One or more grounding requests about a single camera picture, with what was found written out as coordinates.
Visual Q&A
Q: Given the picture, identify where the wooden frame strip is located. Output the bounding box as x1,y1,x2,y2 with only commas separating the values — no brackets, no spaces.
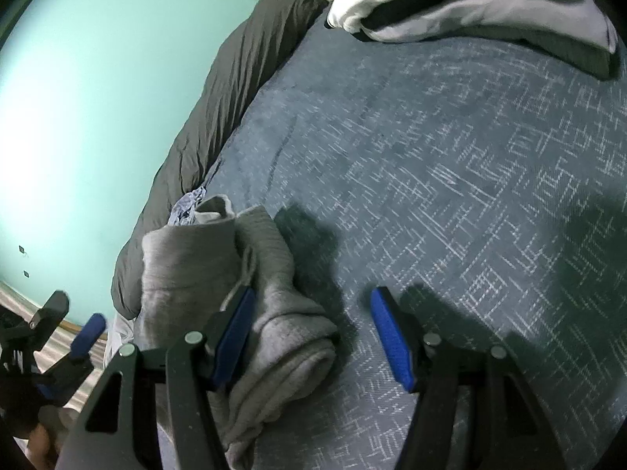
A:
59,320,109,341

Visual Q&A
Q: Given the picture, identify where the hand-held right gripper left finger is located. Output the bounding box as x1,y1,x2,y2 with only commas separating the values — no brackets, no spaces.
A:
55,286,258,470

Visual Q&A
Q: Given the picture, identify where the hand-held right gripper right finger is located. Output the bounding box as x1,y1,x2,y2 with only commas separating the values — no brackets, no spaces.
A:
371,286,569,470

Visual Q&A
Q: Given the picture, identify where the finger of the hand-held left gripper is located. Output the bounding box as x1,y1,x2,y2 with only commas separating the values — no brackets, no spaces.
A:
39,313,107,395
28,290,69,338

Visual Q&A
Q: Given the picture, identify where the white black-striped garment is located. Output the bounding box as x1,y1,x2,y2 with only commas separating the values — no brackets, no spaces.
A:
326,0,619,54

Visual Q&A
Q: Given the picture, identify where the dark grey rolled duvet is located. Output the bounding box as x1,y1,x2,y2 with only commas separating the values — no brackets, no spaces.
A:
111,0,329,319

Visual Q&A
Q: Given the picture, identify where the small blue-grey cloth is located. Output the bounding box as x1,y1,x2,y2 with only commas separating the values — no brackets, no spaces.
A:
169,187,209,226

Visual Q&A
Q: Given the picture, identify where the bed with blue-grey sheet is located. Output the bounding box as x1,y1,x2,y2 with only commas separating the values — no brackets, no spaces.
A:
105,12,627,470

